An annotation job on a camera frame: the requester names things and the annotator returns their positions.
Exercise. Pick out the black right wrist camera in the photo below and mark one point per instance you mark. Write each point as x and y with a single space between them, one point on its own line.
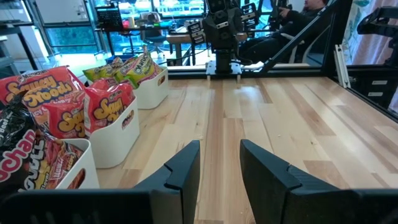
216 5

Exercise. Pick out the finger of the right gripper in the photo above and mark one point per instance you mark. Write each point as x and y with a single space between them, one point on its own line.
196 31
249 15

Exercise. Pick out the Maruchan lime chili shrimp pack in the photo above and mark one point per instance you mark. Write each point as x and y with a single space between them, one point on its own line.
99 73
143 70
124 70

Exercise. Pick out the pink curtain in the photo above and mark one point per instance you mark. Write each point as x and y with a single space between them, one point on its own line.
373 46

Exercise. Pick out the person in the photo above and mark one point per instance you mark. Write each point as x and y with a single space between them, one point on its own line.
280 43

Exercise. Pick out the black aluminium table frame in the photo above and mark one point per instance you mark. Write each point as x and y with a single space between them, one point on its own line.
280 72

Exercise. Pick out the black shelf table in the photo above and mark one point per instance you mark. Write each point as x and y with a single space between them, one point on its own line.
15 24

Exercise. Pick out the black diagonal frame strut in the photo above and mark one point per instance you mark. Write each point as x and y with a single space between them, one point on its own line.
298 34

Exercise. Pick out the black frame bar with labels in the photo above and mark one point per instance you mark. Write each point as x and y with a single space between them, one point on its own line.
373 90

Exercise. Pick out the black perforated board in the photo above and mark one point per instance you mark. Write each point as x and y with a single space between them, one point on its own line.
109 17

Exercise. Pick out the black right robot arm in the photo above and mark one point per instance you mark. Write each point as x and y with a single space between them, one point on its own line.
224 59

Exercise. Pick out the office chair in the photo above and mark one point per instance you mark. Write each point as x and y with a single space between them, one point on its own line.
154 39

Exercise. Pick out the black Maruchan noodle pack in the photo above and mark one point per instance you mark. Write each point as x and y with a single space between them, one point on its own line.
15 168
56 161
14 124

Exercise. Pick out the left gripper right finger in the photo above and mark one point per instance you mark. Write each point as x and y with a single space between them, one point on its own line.
273 199

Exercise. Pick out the white plastic bin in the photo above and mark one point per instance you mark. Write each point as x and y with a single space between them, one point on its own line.
115 149
88 174
152 93

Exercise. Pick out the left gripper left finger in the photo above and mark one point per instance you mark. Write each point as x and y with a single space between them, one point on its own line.
174 199

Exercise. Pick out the black equipment stand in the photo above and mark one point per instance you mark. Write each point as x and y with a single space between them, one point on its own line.
376 23

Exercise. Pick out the wooden desk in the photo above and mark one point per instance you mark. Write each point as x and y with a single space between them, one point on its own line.
180 38

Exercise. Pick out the silver aluminium extrusion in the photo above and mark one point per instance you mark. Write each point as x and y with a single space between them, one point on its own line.
342 68

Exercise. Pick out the black vertical frame post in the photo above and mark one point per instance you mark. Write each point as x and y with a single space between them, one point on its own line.
337 31

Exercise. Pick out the orange Saucy Noods pack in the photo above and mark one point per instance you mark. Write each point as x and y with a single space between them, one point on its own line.
40 88
104 83
66 121
105 109

